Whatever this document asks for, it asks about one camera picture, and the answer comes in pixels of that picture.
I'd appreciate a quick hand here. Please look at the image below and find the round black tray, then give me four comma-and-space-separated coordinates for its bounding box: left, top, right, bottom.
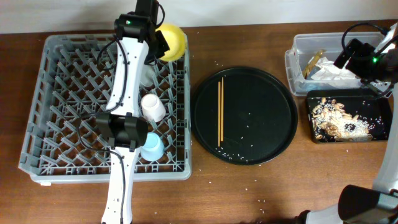
191, 67, 298, 166

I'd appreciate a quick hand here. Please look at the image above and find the wooden chopstick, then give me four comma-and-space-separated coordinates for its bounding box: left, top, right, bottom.
218, 82, 221, 147
220, 77, 224, 142

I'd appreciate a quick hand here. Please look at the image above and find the crumpled white paper napkin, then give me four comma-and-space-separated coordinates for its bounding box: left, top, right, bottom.
310, 57, 357, 81

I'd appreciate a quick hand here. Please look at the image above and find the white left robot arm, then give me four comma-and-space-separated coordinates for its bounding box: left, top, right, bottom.
95, 0, 169, 224

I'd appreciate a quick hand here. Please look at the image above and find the pile of food scraps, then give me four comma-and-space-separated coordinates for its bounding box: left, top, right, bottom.
310, 97, 373, 142

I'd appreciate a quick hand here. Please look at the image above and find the yellow plastic bowl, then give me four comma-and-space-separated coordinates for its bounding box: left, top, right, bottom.
157, 23, 187, 62

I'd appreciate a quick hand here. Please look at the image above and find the black rectangular food tray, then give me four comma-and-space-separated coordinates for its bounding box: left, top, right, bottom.
305, 89, 392, 143

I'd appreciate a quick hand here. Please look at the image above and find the white round plate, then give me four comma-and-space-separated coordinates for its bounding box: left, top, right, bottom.
140, 65, 155, 87

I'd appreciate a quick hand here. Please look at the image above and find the pink plastic cup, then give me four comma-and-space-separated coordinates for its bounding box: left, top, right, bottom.
141, 93, 166, 123

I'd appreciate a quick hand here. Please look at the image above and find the brown banana peel scrap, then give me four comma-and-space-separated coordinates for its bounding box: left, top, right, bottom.
302, 49, 326, 79

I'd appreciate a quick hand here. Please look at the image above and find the clear plastic bin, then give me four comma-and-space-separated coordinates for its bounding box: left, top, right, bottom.
284, 31, 392, 96

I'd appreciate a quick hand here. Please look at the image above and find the light blue plastic cup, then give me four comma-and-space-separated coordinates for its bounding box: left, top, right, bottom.
141, 133, 165, 162

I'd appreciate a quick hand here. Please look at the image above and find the grey plastic dishwasher rack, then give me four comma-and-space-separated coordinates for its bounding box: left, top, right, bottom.
19, 34, 192, 185

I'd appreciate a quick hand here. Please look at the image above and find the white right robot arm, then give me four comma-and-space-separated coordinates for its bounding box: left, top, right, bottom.
294, 25, 397, 223

